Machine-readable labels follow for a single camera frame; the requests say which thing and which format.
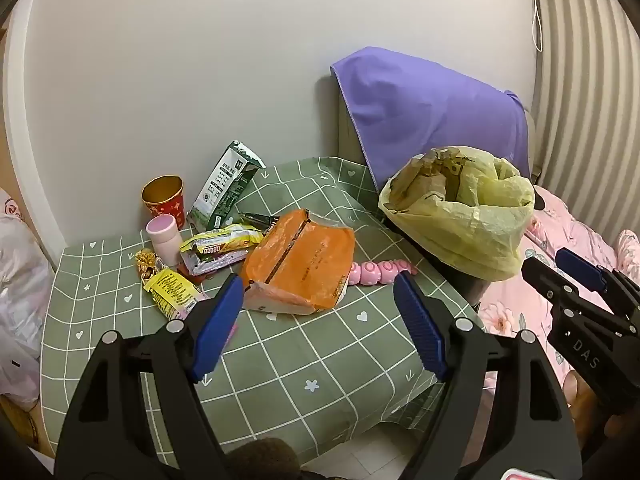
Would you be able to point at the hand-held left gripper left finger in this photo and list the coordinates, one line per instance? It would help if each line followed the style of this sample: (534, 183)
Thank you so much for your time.
(220, 330)

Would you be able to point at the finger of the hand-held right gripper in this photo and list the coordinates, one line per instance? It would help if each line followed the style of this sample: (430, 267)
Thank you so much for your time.
(542, 276)
(580, 266)

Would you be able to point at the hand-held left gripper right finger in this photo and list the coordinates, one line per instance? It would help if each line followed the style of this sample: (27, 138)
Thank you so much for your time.
(420, 330)

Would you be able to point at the yellow snack wrapper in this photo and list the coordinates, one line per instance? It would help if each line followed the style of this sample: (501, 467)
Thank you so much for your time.
(172, 292)

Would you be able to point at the black trash bin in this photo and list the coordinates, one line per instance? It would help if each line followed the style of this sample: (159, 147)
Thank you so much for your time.
(460, 282)

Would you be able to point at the yellow wafer wrapper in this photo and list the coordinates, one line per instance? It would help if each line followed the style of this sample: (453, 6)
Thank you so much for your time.
(222, 241)

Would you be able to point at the gold candy wrapper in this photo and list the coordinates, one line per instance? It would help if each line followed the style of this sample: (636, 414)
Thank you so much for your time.
(146, 262)

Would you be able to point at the orange plastic bag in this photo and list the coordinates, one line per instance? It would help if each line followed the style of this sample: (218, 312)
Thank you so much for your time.
(300, 260)

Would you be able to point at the black pen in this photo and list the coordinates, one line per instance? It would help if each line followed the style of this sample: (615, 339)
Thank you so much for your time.
(260, 220)

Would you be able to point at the red and gold paper cup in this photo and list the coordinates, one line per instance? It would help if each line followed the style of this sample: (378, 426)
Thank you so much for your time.
(162, 200)

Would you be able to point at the green and white milk carton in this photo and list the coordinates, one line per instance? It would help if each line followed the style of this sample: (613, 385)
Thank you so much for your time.
(225, 187)

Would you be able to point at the person's left forearm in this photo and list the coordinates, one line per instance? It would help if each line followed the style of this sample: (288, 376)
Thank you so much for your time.
(262, 457)

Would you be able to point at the person's right hand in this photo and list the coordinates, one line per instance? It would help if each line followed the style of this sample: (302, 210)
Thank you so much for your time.
(582, 402)

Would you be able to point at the pink floral blanket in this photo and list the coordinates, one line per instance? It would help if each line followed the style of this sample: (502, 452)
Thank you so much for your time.
(515, 305)

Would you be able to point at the pink caterpillar toy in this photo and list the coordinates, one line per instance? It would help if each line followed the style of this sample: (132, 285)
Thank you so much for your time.
(380, 271)

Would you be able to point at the green checked tablecloth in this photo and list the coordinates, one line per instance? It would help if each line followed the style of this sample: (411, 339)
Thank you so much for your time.
(310, 360)

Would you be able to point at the pink plastic bottle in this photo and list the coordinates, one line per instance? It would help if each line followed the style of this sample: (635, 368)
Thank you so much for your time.
(164, 237)

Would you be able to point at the ribbed white wardrobe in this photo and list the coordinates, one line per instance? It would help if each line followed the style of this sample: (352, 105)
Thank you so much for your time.
(590, 110)

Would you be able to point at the purple towel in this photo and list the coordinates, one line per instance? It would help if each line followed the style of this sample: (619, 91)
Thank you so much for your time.
(440, 110)

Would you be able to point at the white plastic bag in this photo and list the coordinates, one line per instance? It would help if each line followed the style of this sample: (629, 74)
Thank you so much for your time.
(20, 280)

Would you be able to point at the beige headboard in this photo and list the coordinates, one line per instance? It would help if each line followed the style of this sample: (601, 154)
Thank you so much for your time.
(346, 130)

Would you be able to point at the wooden shelf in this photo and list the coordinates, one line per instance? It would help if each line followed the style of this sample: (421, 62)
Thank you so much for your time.
(5, 125)

